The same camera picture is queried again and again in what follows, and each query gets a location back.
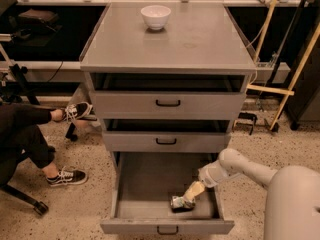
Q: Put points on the black office chair base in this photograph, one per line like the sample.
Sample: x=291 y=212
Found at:
x=38 y=206

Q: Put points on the grey drawer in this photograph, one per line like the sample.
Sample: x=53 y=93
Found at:
x=167 y=96
x=159 y=135
x=145 y=184

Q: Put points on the black sneaker raised foot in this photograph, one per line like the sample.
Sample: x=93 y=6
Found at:
x=76 y=111

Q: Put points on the grey top drawer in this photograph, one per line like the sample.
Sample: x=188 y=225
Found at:
x=167 y=96

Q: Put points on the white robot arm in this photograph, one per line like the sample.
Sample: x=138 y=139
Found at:
x=293 y=194

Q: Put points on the seated person in black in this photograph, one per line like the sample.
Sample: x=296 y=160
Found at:
x=19 y=131

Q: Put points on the dark bag on shelf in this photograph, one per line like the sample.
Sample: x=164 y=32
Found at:
x=39 y=21

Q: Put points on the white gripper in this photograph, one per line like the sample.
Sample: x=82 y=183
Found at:
x=209 y=176

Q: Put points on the wooden easel frame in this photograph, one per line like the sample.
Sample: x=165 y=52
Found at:
x=286 y=93

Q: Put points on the grey drawer cabinet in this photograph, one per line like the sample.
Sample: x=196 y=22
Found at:
x=199 y=39

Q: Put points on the white ceramic bowl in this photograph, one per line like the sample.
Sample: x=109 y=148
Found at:
x=155 y=16

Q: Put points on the grey bottom drawer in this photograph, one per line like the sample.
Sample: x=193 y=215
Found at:
x=145 y=184

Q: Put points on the grey middle drawer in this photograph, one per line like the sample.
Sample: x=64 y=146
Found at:
x=159 y=135

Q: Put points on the black tripod stand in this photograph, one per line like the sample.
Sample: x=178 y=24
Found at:
x=16 y=71

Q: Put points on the black sneaker on floor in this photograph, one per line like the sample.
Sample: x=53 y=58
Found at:
x=68 y=177

